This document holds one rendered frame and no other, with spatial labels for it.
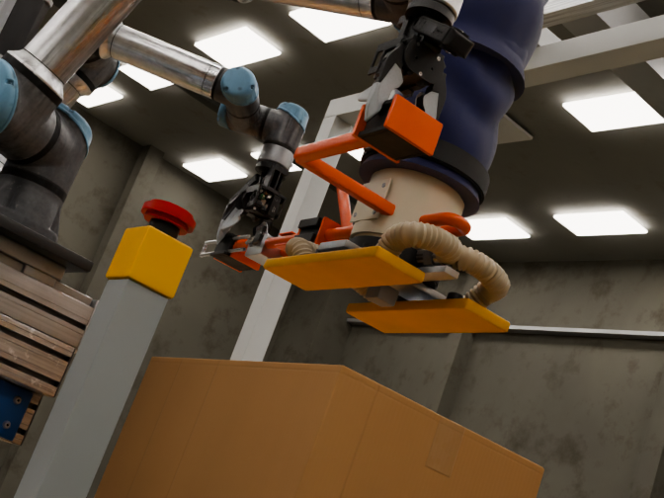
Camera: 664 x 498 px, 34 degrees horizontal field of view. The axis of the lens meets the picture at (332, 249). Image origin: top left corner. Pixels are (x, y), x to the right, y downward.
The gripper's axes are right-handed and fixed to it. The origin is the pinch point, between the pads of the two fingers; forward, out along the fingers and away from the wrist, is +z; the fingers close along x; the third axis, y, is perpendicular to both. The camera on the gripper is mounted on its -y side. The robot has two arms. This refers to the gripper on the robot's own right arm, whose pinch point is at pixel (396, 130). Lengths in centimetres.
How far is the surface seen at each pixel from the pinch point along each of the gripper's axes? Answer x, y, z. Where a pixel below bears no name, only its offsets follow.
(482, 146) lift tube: -28.7, 19.4, -16.5
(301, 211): -189, 379, -124
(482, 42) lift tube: -21.5, 18.9, -32.8
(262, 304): -187, 380, -68
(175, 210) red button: 24.2, 2.8, 24.6
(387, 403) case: -13.6, 0.3, 34.9
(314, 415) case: -4.6, 2.5, 40.2
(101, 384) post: 24, 3, 48
